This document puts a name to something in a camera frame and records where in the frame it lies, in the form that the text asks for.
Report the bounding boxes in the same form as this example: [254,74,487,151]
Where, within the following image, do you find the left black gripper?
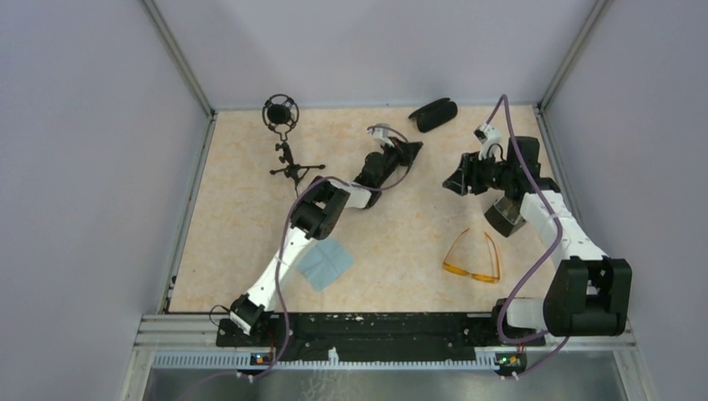
[376,137,422,188]

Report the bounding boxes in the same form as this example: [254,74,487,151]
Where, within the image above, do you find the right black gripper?
[442,148,514,195]

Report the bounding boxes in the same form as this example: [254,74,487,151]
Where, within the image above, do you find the black glasses case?
[408,98,458,133]

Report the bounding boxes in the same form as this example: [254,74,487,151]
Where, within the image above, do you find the light blue cleaning cloth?
[297,237,355,292]

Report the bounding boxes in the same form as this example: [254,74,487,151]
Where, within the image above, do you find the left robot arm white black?
[229,139,423,346]

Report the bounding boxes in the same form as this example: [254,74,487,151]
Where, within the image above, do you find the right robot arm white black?
[442,136,632,344]

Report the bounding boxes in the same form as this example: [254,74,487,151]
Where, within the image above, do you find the orange sunglasses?
[442,228,502,284]

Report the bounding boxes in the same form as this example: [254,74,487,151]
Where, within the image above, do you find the black microphone on tripod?
[261,94,326,195]

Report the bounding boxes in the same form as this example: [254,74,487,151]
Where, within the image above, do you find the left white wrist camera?
[367,124,394,147]

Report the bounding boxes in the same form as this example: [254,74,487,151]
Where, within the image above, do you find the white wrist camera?
[474,123,502,160]
[367,124,394,147]

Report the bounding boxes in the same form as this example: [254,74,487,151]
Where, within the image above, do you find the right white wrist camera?
[474,123,502,160]

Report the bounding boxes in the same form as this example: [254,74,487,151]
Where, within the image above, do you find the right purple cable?
[486,94,571,380]

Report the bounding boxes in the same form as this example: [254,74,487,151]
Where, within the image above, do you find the purple cable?
[486,94,571,380]
[176,124,413,399]

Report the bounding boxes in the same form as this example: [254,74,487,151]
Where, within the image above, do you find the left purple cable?
[176,124,413,399]

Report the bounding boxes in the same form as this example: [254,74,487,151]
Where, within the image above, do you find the white cable duct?
[152,348,529,375]

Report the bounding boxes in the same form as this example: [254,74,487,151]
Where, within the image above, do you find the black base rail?
[215,311,546,363]

